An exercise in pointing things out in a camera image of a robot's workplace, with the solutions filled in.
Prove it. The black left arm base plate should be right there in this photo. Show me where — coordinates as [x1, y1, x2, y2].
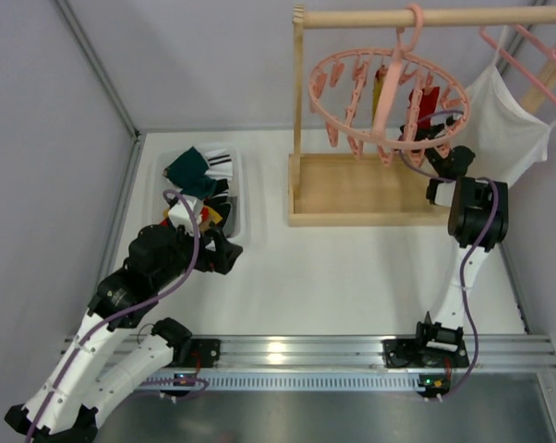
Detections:
[183, 339, 222, 369]

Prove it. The yellow bear pattern sock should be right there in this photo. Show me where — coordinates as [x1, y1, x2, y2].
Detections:
[371, 65, 388, 121]

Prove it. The dark green sock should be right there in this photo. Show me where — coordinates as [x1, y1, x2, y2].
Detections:
[163, 147, 209, 188]
[182, 175, 217, 200]

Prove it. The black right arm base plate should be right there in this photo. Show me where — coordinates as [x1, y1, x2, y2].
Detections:
[382, 339, 470, 369]

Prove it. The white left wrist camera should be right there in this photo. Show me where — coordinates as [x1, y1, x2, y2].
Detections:
[167, 196, 203, 234]

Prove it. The aluminium mounting rail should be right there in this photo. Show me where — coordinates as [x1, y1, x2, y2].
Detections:
[194, 334, 556, 372]

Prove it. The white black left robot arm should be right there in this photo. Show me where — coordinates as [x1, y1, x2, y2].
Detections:
[5, 224, 243, 442]

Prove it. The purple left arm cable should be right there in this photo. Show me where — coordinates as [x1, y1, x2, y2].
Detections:
[24, 187, 210, 443]

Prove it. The black sock in basket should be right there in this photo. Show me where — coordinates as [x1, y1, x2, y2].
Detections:
[203, 179, 237, 238]

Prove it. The white black striped sock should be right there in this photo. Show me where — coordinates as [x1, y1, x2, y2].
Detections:
[202, 149, 234, 180]

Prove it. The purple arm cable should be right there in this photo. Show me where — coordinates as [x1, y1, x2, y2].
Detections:
[24, 187, 210, 443]
[400, 109, 500, 398]

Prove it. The pink clothes hanger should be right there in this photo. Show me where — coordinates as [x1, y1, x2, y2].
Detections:
[478, 25, 556, 125]

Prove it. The white plastic basket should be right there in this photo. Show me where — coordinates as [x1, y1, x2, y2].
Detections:
[142, 142, 248, 245]

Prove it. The white slotted cable duct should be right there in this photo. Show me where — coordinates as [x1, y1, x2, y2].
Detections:
[139, 373, 448, 392]

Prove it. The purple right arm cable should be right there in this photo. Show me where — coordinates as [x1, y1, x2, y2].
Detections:
[400, 109, 500, 398]

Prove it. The wooden clothes rack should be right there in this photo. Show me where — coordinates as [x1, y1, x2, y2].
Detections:
[288, 5, 556, 226]

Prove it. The red sock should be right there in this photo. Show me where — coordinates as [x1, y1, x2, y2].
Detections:
[417, 87, 440, 130]
[160, 205, 208, 233]

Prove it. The pink round clip hanger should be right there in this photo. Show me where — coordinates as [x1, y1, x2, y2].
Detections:
[298, 3, 470, 167]

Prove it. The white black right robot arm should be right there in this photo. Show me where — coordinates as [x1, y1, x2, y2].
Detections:
[414, 145, 509, 358]

